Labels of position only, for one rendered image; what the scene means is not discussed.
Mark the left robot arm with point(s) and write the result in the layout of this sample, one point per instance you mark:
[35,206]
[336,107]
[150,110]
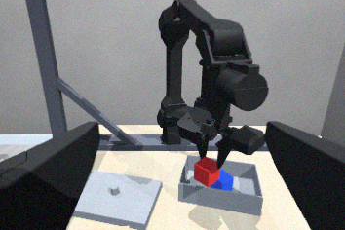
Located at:
[233,78]

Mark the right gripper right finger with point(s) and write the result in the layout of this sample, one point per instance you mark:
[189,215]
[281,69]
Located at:
[313,170]

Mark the red block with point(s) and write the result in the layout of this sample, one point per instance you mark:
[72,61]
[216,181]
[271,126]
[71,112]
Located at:
[206,171]

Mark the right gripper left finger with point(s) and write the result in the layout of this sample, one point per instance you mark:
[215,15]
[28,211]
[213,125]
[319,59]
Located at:
[40,187]

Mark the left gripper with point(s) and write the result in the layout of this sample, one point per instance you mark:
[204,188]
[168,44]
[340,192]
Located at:
[246,139]

